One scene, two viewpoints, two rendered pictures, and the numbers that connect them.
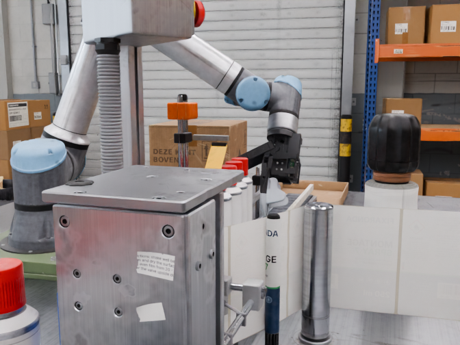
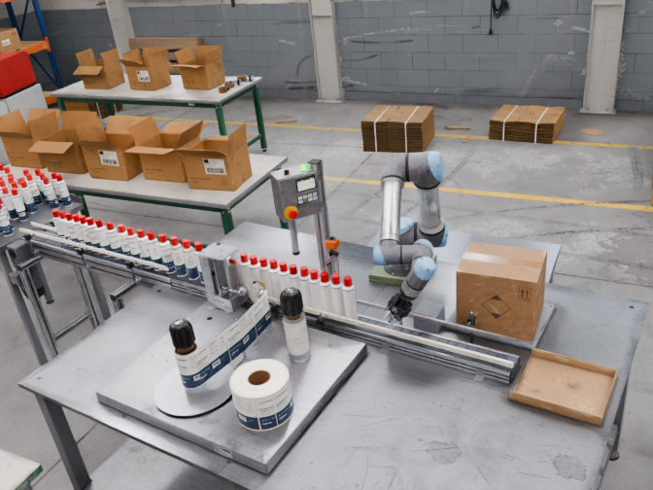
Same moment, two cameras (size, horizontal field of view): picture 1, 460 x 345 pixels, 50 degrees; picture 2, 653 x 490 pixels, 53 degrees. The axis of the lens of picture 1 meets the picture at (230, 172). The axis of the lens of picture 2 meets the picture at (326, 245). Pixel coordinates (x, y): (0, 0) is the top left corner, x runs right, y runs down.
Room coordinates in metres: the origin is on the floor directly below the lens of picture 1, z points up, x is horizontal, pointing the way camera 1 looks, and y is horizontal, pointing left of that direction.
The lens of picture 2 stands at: (1.53, -2.16, 2.46)
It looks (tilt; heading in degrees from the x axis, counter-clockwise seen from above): 29 degrees down; 107
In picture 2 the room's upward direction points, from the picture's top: 7 degrees counter-clockwise
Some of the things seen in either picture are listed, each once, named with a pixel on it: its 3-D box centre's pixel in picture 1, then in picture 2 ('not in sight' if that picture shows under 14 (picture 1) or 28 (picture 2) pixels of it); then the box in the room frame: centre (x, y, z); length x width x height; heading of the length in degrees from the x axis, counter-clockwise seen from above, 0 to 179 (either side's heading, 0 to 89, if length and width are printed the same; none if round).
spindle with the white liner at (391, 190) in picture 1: (390, 202); (294, 324); (0.80, -0.27, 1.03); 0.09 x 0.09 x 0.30
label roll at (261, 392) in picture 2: not in sight; (262, 394); (0.76, -0.57, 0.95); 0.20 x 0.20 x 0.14
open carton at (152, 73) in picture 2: not in sight; (145, 69); (-2.00, 3.95, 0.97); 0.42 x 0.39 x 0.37; 75
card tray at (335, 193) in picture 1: (308, 192); (564, 384); (1.77, -0.29, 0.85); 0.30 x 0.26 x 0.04; 162
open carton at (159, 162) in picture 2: not in sight; (171, 149); (-0.65, 1.72, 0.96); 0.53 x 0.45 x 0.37; 79
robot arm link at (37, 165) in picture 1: (40, 170); (402, 233); (1.12, 0.43, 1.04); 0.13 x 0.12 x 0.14; 3
